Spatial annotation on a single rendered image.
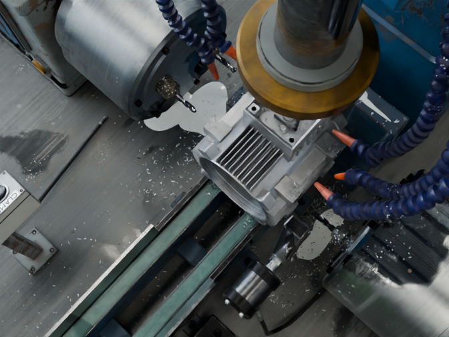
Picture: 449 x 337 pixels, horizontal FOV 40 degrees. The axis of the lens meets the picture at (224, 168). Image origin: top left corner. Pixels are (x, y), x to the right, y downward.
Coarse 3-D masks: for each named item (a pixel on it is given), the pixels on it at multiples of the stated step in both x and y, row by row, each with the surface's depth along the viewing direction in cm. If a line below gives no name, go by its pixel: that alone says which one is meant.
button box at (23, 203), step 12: (0, 180) 102; (12, 180) 102; (12, 192) 100; (24, 192) 100; (0, 204) 100; (12, 204) 99; (24, 204) 101; (36, 204) 102; (0, 216) 98; (12, 216) 100; (24, 216) 102; (0, 228) 100; (12, 228) 101; (0, 240) 101
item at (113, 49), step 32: (64, 0) 103; (96, 0) 100; (128, 0) 99; (192, 0) 101; (64, 32) 104; (96, 32) 101; (128, 32) 99; (160, 32) 98; (224, 32) 115; (96, 64) 103; (128, 64) 99; (160, 64) 101; (192, 64) 112; (128, 96) 102; (160, 96) 110
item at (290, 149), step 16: (256, 112) 96; (272, 112) 99; (256, 128) 99; (272, 128) 98; (288, 128) 98; (304, 128) 98; (320, 128) 100; (272, 144) 99; (288, 144) 94; (304, 144) 98; (288, 160) 100
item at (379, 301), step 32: (384, 224) 89; (416, 224) 89; (448, 224) 89; (352, 256) 90; (384, 256) 89; (416, 256) 88; (448, 256) 87; (352, 288) 93; (384, 288) 90; (416, 288) 88; (448, 288) 87; (384, 320) 92; (416, 320) 89; (448, 320) 87
